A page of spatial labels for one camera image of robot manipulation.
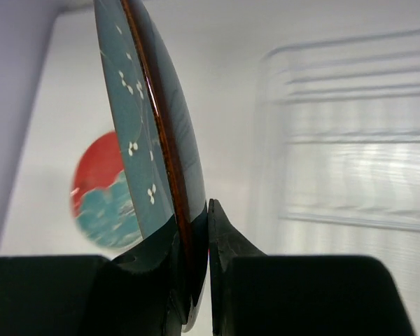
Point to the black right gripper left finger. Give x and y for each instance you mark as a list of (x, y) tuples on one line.
[(90, 294)]

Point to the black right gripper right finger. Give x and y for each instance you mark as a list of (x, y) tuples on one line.
[(253, 293)]

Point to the red and teal plate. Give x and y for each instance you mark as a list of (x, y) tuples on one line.
[(101, 203)]

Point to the dark teal brown-rimmed plate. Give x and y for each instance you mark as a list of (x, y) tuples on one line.
[(157, 143)]

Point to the white wire dish rack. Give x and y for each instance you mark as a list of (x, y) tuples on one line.
[(339, 123)]

